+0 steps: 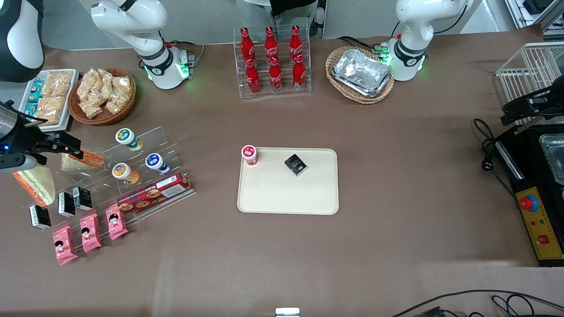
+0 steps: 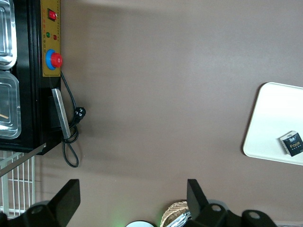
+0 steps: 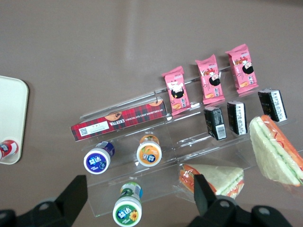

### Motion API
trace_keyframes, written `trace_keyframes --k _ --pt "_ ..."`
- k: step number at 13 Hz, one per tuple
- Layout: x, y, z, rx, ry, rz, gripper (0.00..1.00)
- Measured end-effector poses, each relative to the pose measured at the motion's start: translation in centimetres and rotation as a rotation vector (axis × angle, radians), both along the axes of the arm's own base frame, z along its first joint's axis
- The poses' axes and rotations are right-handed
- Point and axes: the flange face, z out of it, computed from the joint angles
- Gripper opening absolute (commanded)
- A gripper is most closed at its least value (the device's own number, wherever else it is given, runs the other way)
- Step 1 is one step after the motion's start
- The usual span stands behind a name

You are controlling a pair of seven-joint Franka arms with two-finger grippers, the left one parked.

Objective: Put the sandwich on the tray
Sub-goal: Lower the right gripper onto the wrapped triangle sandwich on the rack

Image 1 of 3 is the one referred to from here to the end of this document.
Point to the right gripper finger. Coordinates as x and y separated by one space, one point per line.
72 154
66 141

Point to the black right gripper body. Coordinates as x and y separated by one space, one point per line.
27 137

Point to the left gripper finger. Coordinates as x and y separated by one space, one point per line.
515 112

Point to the triangle sandwich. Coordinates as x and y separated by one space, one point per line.
90 159
39 187

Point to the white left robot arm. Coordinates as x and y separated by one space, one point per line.
414 26

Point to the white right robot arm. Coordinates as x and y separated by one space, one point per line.
132 22

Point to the white rectangular snack tray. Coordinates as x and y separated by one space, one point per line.
68 105

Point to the steel food tray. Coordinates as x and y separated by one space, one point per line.
554 156

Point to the beige plastic serving tray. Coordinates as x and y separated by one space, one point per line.
286 193

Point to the grey metal lever bar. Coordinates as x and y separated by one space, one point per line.
526 127

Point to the small blue snack packet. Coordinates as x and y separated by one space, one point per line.
31 109
36 90

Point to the beige cracker packet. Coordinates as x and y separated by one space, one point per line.
58 83
50 110

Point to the clear bag of biscuits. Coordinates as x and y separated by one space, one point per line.
102 77
107 91
87 86
116 102
122 85
91 109

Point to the black sealing machine yellow panel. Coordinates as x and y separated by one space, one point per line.
528 154

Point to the black tissue pack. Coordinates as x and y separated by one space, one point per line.
295 164
40 217
66 204
82 198

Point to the brown wicker basket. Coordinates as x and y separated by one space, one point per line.
108 118

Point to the orange lid yogurt cup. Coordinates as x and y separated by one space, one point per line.
123 172

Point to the green lid yogurt cup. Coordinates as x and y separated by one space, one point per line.
128 138

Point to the clear acrylic tiered stand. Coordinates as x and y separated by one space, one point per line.
132 193

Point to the pink snack packet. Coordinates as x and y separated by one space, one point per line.
116 223
64 245
90 232

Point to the blue lid yogurt cup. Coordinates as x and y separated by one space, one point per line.
156 163

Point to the red cookie box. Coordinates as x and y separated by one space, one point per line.
154 193

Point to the aluminium foil container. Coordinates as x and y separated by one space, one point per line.
361 72

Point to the red lid yogurt cup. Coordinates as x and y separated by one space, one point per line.
250 154

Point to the light wicker basket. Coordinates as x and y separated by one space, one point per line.
339 90

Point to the red cola bottle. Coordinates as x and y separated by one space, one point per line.
295 42
271 44
253 79
246 46
299 75
276 77

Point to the clear acrylic bottle rack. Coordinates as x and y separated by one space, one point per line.
308 66

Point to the person in dark clothes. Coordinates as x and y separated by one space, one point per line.
255 13

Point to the small white box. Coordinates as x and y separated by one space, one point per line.
287 312

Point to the aluminium frame shelf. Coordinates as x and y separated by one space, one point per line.
533 13

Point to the red rocker switch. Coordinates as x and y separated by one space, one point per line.
543 239

